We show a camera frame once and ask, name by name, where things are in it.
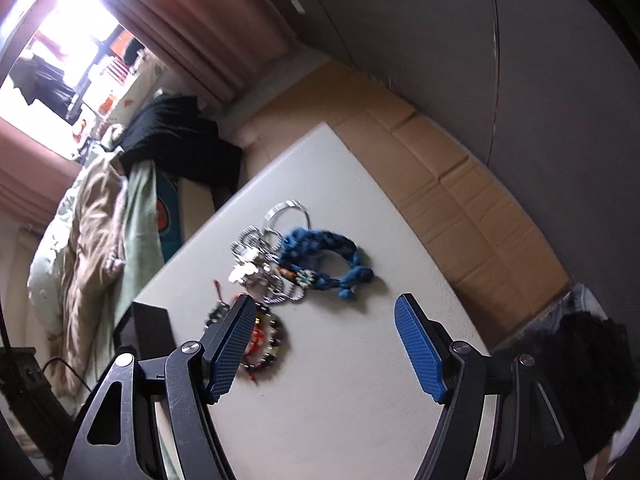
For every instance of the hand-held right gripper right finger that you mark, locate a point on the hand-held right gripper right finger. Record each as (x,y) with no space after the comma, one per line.
(417,350)

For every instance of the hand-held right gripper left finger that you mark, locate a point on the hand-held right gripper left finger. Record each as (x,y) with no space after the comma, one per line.
(227,347)

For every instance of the black jewelry box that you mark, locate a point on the black jewelry box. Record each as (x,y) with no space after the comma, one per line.
(150,326)

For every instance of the thin silver bangle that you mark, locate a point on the thin silver bangle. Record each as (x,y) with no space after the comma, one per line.
(280,208)

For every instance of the teal printed cloth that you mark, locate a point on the teal printed cloth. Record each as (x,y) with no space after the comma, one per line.
(169,215)

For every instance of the beige blanket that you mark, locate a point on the beige blanket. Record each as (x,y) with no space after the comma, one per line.
(87,260)

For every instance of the dark fuzzy cloth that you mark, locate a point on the dark fuzzy cloth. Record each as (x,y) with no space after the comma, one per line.
(585,380)

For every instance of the cardboard floor sheet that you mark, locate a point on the cardboard floor sheet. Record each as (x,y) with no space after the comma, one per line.
(450,180)

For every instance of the pale green duvet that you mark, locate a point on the pale green duvet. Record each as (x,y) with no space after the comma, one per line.
(45,270)

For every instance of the black garment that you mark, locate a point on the black garment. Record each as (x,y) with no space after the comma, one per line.
(175,135)

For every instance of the pink curtain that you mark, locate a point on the pink curtain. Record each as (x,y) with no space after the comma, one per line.
(30,175)
(200,30)

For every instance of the printed window seat cushion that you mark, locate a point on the printed window seat cushion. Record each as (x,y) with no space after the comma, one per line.
(135,90)

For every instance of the hanging dark clothes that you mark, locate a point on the hanging dark clothes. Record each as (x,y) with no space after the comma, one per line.
(42,82)

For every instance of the white wall socket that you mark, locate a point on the white wall socket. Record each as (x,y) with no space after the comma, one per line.
(299,6)

